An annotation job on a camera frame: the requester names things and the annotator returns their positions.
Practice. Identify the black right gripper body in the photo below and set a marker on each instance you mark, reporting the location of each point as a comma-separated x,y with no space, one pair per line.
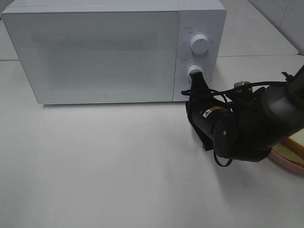
211,120

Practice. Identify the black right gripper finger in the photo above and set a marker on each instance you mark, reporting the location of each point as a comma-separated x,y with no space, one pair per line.
198,84

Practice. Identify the toast sandwich with lettuce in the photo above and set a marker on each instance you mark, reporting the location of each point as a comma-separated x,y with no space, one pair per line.
292,148

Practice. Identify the pink round plate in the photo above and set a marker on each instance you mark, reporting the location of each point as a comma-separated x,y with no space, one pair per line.
292,166

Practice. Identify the white microwave door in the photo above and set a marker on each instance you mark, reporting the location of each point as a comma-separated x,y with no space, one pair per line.
98,57

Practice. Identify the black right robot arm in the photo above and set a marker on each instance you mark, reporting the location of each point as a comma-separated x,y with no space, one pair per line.
241,124

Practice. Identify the white lower microwave knob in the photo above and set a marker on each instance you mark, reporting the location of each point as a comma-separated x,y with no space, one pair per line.
194,69

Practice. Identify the white microwave knob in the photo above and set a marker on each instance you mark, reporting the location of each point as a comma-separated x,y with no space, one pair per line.
194,69
199,44

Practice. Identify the white upper microwave knob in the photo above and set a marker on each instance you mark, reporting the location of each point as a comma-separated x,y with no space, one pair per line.
199,44

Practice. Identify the white microwave oven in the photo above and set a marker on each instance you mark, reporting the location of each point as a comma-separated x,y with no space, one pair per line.
195,17

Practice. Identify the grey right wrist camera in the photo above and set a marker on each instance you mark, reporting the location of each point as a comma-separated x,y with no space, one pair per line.
243,87

